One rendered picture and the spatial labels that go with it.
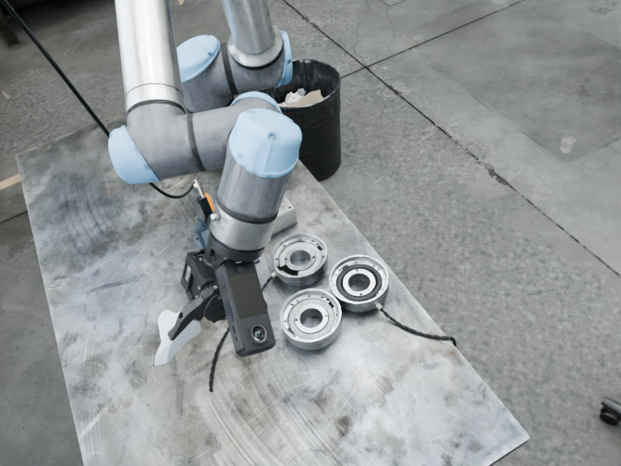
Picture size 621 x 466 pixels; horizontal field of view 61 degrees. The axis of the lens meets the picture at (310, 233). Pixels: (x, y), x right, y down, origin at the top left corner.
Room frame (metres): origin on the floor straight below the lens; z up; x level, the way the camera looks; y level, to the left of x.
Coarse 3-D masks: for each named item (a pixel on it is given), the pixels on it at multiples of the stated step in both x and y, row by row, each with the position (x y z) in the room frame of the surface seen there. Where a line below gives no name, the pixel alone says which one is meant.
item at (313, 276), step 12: (288, 240) 0.67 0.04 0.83; (300, 240) 0.66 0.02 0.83; (312, 240) 0.66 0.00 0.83; (276, 252) 0.64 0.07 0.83; (288, 252) 0.64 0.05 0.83; (300, 252) 0.64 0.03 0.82; (312, 252) 0.63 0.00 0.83; (324, 252) 0.62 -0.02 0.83; (276, 264) 0.61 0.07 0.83; (288, 264) 0.61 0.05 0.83; (312, 264) 0.60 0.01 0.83; (324, 264) 0.59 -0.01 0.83; (288, 276) 0.57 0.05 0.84; (300, 276) 0.57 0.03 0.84; (312, 276) 0.57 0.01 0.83
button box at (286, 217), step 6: (282, 204) 0.75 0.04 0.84; (288, 204) 0.75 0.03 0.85; (282, 210) 0.73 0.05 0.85; (288, 210) 0.73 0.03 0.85; (294, 210) 0.73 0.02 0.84; (282, 216) 0.72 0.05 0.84; (288, 216) 0.73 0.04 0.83; (294, 216) 0.73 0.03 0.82; (276, 222) 0.72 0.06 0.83; (282, 222) 0.72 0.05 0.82; (288, 222) 0.73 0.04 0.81; (294, 222) 0.73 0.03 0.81; (276, 228) 0.72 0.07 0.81; (282, 228) 0.72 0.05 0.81
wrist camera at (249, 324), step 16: (224, 272) 0.40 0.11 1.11; (240, 272) 0.40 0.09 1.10; (256, 272) 0.41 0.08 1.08; (224, 288) 0.38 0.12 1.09; (240, 288) 0.38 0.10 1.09; (256, 288) 0.39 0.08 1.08; (224, 304) 0.37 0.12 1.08; (240, 304) 0.36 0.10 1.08; (256, 304) 0.37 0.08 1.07; (240, 320) 0.34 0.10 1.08; (256, 320) 0.35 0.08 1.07; (240, 336) 0.33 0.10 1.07; (256, 336) 0.33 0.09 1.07; (272, 336) 0.33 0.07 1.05; (240, 352) 0.32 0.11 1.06; (256, 352) 0.31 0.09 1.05
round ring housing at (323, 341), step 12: (312, 288) 0.54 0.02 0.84; (288, 300) 0.52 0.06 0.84; (300, 300) 0.52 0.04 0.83; (324, 300) 0.52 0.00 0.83; (336, 300) 0.50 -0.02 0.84; (288, 312) 0.51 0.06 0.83; (300, 312) 0.50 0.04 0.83; (312, 312) 0.51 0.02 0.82; (324, 312) 0.49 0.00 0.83; (336, 312) 0.49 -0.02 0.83; (288, 324) 0.49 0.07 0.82; (300, 324) 0.48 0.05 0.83; (324, 324) 0.47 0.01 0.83; (336, 324) 0.46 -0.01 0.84; (288, 336) 0.45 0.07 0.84; (324, 336) 0.44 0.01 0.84; (336, 336) 0.45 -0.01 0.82; (300, 348) 0.44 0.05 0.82; (312, 348) 0.43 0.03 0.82
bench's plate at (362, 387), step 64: (64, 192) 0.98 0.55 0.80; (128, 192) 0.93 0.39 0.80; (192, 192) 0.89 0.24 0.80; (320, 192) 0.81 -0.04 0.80; (64, 256) 0.77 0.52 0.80; (128, 256) 0.74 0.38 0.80; (64, 320) 0.61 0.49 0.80; (128, 320) 0.58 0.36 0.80; (320, 320) 0.50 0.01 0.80; (384, 320) 0.47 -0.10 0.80; (128, 384) 0.45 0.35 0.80; (192, 384) 0.42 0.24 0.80; (320, 384) 0.38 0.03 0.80; (384, 384) 0.36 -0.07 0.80; (448, 384) 0.34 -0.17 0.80; (128, 448) 0.34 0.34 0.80; (192, 448) 0.32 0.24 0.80; (256, 448) 0.30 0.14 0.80; (320, 448) 0.28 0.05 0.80; (384, 448) 0.26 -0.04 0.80; (448, 448) 0.24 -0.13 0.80; (512, 448) 0.23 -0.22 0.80
